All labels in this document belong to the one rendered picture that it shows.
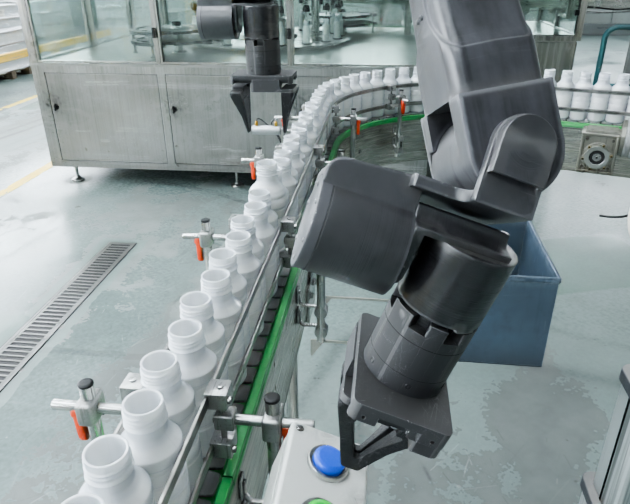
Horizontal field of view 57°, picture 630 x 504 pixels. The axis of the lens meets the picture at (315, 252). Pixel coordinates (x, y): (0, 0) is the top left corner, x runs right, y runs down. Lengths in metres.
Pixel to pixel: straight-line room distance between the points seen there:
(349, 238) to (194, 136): 4.04
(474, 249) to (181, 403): 0.37
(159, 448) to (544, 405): 2.01
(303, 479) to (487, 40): 0.38
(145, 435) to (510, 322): 0.90
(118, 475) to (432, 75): 0.38
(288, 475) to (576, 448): 1.85
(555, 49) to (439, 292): 5.79
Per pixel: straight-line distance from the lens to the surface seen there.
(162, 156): 4.47
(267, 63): 0.98
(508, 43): 0.36
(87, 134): 4.66
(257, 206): 0.96
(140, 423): 0.55
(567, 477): 2.20
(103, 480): 0.52
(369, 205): 0.33
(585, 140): 2.22
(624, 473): 1.09
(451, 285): 0.34
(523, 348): 1.33
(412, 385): 0.38
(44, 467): 2.28
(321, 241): 0.32
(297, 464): 0.55
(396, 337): 0.37
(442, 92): 0.36
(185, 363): 0.65
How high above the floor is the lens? 1.51
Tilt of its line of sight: 26 degrees down
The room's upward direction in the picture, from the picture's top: straight up
